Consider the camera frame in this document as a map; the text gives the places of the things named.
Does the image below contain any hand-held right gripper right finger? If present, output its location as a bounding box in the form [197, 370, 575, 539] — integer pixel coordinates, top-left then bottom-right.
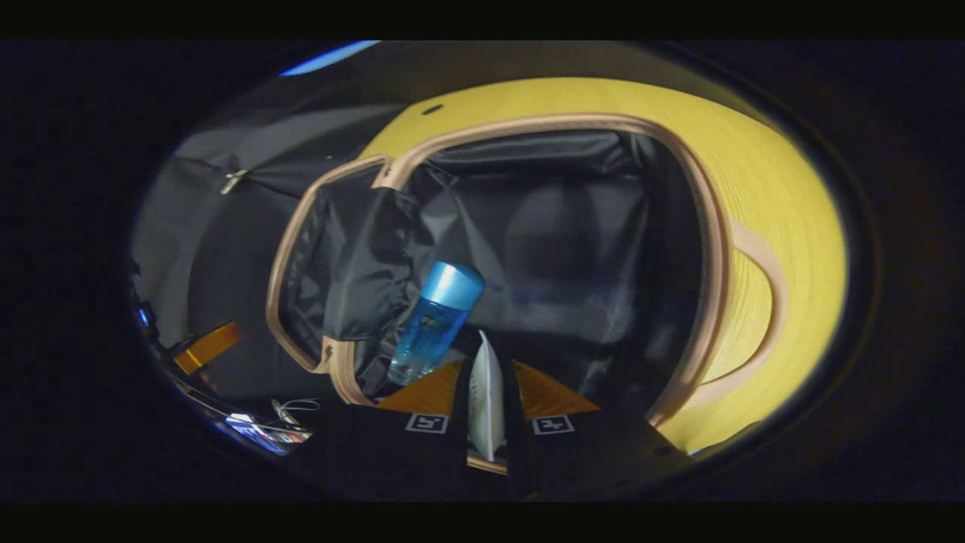
[503, 359, 692, 500]

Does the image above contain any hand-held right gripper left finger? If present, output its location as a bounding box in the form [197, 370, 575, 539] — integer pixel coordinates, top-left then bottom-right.
[300, 359, 508, 500]

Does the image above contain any pale blue squeeze tube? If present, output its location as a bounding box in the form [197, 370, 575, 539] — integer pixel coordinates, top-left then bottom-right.
[467, 330, 506, 463]

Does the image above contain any clear blue bottle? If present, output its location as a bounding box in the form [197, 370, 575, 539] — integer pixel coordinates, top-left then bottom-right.
[386, 261, 486, 387]

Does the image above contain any pink suitcase with black lining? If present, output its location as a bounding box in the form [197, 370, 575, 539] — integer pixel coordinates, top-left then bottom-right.
[265, 113, 790, 431]

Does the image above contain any shiny blue red object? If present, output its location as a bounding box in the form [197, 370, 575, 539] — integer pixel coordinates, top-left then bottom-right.
[215, 412, 311, 457]

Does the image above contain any thin white cable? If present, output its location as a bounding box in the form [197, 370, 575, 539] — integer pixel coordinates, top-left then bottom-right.
[271, 397, 322, 428]

